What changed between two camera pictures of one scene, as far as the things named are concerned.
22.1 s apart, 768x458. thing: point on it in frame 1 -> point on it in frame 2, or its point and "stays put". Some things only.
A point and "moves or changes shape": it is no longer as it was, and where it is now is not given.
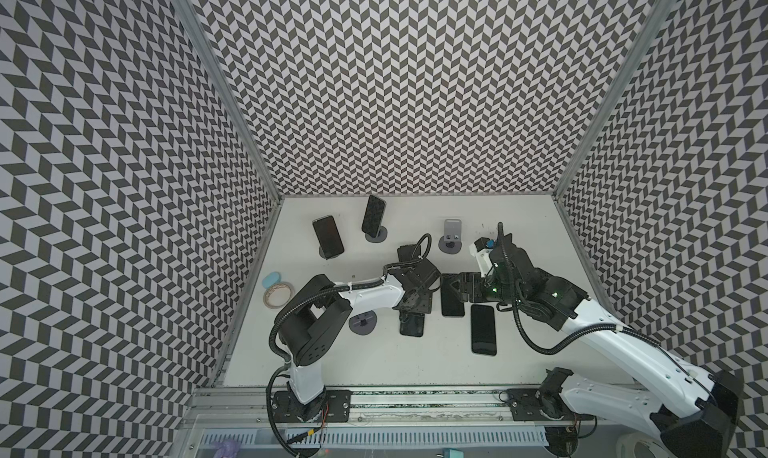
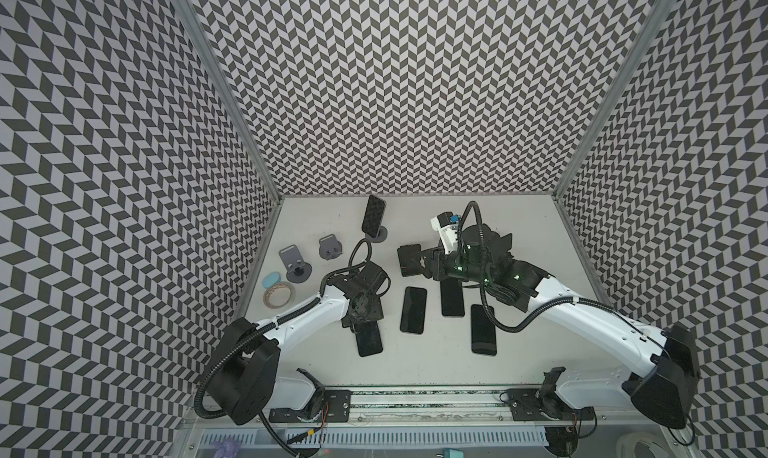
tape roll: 279,296 stays put
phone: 483,330 stays put
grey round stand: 363,323 moves or changes shape
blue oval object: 271,279 stays put
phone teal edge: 375,211 stays put
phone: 328,236 -> 368,338
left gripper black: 426,307 -> 375,314
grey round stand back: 381,235 stays put
